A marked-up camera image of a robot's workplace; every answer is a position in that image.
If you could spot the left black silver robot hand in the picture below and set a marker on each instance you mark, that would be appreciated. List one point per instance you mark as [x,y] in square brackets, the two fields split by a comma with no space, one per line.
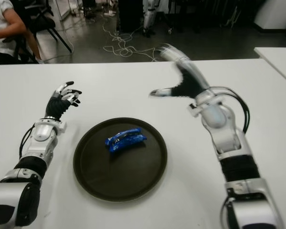
[55,107]

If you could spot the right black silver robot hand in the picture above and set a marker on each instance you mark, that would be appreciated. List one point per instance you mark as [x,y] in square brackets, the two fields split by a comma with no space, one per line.
[191,86]

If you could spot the blue Oreo cookie packet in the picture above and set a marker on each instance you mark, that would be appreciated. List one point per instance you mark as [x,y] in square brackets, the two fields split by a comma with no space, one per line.
[125,140]

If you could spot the left silver black robot arm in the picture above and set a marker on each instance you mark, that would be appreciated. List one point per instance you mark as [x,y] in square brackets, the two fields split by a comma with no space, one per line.
[38,148]

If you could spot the right silver black robot arm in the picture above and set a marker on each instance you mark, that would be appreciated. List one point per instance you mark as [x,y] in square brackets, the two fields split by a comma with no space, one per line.
[231,138]

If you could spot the white humanoid robot legs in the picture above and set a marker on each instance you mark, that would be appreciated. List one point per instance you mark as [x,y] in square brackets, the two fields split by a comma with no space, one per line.
[149,20]

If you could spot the black folding chair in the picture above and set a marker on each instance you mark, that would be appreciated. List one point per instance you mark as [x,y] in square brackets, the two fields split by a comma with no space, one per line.
[41,21]

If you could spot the white side table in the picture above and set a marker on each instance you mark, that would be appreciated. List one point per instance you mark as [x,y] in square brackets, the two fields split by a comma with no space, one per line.
[280,62]

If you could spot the black cabinet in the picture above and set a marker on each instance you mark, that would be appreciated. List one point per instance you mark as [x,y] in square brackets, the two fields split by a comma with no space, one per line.
[131,15]

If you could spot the round dark brown tray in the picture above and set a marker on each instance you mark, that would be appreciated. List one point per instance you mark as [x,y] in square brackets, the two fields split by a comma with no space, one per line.
[124,176]

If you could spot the seated person in white shirt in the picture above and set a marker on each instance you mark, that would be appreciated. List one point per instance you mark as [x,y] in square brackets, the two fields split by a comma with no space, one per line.
[1,26]

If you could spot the white board panel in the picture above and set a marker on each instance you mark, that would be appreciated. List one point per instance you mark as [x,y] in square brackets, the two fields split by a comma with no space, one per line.
[64,9]

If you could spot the white box with black base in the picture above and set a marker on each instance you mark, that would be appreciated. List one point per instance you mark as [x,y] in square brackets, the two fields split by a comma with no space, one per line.
[274,12]

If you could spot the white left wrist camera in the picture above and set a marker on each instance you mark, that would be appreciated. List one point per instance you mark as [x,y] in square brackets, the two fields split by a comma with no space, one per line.
[62,127]

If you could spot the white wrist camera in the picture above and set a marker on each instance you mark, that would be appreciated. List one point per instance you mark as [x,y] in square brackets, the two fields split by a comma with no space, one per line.
[194,109]
[62,127]

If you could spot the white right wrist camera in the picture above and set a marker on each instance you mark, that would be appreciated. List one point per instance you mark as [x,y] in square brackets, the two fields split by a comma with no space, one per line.
[194,109]

